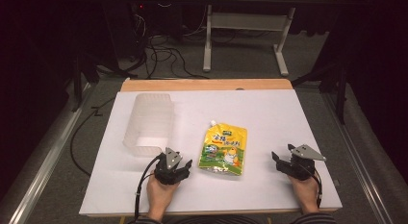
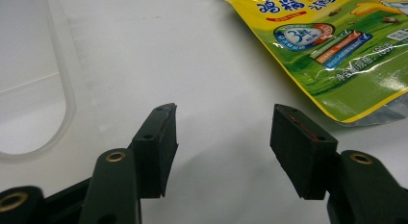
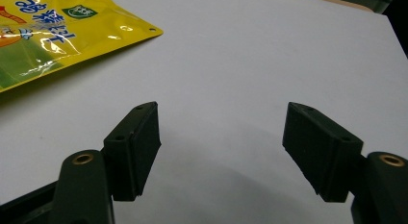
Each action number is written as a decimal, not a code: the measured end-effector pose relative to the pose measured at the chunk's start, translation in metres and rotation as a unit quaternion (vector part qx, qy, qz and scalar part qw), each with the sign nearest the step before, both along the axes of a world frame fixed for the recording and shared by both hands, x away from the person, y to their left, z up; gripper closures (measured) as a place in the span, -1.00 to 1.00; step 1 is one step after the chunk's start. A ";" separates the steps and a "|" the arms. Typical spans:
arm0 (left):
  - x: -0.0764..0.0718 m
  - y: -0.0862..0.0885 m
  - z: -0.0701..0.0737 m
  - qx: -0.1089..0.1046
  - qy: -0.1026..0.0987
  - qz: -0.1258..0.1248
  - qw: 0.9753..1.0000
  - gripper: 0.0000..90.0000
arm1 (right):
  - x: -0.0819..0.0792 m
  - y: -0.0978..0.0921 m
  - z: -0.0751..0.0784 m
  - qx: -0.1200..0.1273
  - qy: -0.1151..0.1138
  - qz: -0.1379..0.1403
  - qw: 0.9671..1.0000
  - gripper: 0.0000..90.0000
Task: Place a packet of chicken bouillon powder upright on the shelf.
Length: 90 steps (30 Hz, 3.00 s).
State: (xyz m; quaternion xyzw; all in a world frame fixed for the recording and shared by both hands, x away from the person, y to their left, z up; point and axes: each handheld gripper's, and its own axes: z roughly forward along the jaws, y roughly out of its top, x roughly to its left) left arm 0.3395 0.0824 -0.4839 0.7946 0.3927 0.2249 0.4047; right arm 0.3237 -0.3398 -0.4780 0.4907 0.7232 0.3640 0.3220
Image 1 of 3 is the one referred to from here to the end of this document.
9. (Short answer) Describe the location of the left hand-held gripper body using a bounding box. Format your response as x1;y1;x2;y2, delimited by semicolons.
154;147;184;187

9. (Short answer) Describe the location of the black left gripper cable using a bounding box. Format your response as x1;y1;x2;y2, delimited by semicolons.
133;154;163;224

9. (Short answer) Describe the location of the person's right hand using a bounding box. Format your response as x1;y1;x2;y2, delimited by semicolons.
288;174;321;215

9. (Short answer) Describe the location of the tangle of black floor cables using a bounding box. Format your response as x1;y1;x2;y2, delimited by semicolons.
129;4;211;81

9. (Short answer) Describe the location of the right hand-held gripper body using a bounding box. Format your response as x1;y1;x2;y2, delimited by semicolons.
277;143;327;182

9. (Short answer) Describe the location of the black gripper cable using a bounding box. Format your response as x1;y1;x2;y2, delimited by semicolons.
133;154;163;224
312;169;323;209

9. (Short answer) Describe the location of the black stand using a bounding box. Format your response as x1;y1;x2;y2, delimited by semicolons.
70;52;101;113
291;62;350;125

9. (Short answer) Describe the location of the translucent plastic container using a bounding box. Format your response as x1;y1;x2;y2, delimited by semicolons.
122;92;175;159

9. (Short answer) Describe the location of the black floor cable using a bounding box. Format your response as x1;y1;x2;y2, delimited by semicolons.
69;97;115;178

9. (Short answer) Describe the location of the metal floor rail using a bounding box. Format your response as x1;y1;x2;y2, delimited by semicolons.
0;82;94;224
321;86;391;224

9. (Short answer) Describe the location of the white table cover board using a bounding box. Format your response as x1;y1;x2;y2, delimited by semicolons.
78;89;344;216

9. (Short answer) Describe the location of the yellow spout pouch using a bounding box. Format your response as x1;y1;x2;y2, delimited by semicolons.
197;119;249;177

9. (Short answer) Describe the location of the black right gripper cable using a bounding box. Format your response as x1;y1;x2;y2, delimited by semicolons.
312;169;323;209

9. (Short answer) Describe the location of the person's dark clothing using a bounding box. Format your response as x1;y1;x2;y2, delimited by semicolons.
165;213;268;224

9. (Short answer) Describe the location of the white metal desk frame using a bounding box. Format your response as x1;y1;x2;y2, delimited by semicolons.
202;4;296;78

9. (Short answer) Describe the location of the person's left hand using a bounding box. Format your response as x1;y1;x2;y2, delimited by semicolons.
146;176;181;220

